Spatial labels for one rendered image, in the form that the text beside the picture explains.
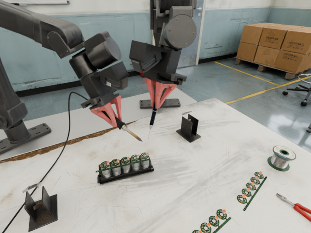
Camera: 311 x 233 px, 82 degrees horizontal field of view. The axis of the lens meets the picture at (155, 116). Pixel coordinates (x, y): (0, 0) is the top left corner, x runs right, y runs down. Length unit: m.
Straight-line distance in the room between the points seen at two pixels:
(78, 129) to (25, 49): 2.32
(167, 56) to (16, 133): 0.59
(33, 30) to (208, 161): 0.59
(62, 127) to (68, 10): 2.30
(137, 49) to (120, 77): 0.08
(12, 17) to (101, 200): 0.48
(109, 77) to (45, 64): 2.64
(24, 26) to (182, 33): 0.36
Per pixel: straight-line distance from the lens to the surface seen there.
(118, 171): 0.54
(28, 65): 3.07
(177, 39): 0.37
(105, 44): 0.45
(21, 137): 0.81
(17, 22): 0.55
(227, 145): 0.70
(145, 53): 0.37
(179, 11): 0.37
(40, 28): 0.51
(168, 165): 0.59
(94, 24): 3.02
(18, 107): 0.74
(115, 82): 0.43
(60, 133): 0.80
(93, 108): 0.51
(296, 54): 3.83
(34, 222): 0.57
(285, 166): 0.70
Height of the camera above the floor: 1.20
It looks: 34 degrees down
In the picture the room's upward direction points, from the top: straight up
